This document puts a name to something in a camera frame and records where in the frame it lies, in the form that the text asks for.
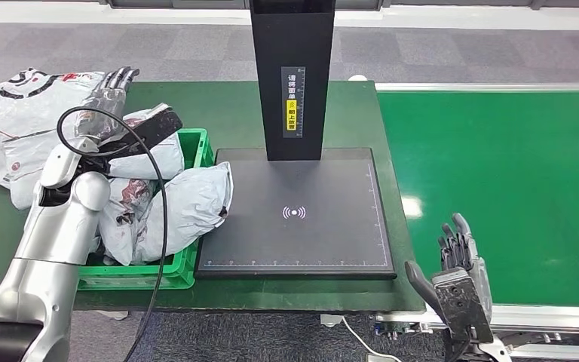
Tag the grey parcel bag red print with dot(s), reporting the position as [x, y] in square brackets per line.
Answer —
[189, 205]
[144, 160]

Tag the small white round object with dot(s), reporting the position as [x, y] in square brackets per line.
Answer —
[357, 78]

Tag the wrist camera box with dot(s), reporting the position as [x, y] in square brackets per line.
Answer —
[462, 302]
[142, 132]

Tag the black yellow label sticker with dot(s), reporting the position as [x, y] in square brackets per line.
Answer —
[292, 115]

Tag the green plastic crate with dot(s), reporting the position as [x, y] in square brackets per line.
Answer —
[189, 150]

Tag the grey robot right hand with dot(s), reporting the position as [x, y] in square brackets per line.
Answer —
[462, 255]

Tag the white bracket block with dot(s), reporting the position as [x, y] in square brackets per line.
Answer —
[331, 319]

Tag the black inbound scanner machine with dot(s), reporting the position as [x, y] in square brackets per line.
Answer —
[294, 50]

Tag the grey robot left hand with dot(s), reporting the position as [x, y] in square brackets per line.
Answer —
[102, 107]

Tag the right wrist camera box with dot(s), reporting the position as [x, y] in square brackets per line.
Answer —
[462, 302]

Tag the small white flat object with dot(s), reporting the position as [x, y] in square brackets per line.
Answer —
[112, 315]

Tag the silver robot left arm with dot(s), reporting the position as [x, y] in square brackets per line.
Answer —
[49, 250]

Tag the white parcel bag black print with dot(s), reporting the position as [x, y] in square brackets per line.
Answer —
[15, 125]

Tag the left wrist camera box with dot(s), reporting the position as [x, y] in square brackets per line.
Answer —
[142, 132]

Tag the plain grey parcel bag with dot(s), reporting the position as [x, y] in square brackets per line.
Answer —
[124, 200]

